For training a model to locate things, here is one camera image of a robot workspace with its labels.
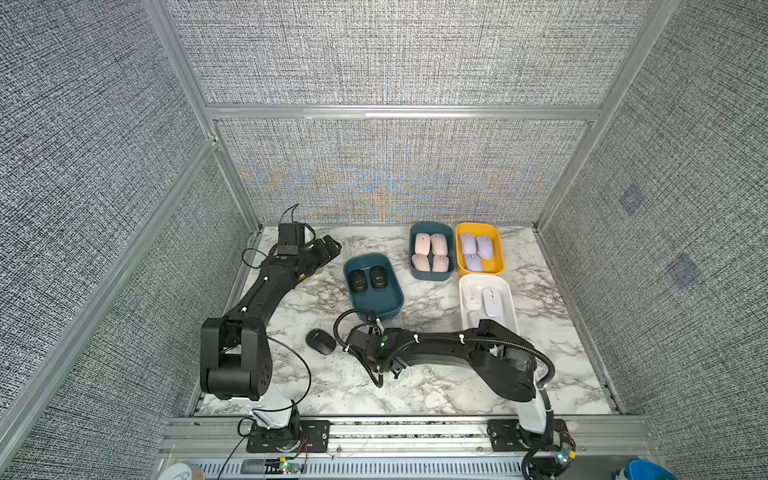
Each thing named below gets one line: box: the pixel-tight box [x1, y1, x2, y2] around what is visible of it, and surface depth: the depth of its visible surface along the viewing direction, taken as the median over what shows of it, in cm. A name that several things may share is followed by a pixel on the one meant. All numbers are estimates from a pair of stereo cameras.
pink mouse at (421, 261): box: [411, 253, 431, 271], surface depth 108 cm
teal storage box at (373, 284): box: [344, 253, 404, 318], surface depth 103 cm
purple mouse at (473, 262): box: [464, 254, 482, 272], surface depth 108 cm
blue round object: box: [624, 459, 679, 480], surface depth 63 cm
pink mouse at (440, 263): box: [432, 254, 450, 273], surface depth 107 cm
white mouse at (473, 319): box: [467, 310, 481, 329], surface depth 95 cm
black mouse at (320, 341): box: [306, 328, 337, 355], surface depth 89 cm
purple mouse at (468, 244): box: [460, 233, 478, 255], surface depth 112 cm
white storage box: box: [459, 274, 519, 335], surface depth 98 cm
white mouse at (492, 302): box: [482, 288, 502, 317], surface depth 98 cm
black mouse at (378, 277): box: [370, 265, 388, 289], surface depth 104 cm
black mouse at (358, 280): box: [347, 269, 368, 293], surface depth 102 cm
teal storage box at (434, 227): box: [410, 221, 456, 281], surface depth 111 cm
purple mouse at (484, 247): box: [475, 235, 493, 260], surface depth 112 cm
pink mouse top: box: [430, 233, 448, 256], surface depth 112 cm
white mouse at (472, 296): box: [462, 284, 483, 310], surface depth 98 cm
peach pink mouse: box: [414, 233, 431, 256], surface depth 113 cm
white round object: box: [158, 462, 192, 480], surface depth 66 cm
